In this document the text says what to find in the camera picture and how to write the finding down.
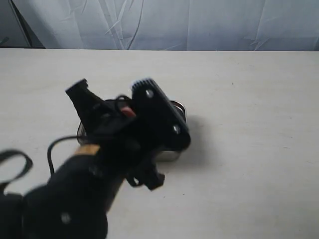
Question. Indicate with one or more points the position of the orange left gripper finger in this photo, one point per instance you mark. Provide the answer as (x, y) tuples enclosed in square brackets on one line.
[(127, 112)]

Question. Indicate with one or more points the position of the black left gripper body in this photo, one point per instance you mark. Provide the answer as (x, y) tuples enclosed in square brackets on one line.
[(128, 147)]

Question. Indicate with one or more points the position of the dark transparent box lid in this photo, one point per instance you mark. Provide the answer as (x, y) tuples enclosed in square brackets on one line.
[(94, 112)]

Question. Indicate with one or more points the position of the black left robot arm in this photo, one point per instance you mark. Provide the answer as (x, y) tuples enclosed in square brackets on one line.
[(73, 204)]

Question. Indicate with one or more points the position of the grey wrinkled backdrop curtain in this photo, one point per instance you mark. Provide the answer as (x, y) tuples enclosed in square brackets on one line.
[(234, 25)]

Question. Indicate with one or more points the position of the dark stand pole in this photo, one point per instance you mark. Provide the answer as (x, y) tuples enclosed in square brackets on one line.
[(31, 38)]

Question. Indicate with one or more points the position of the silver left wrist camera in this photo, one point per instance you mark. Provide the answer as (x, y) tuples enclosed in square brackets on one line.
[(152, 105)]

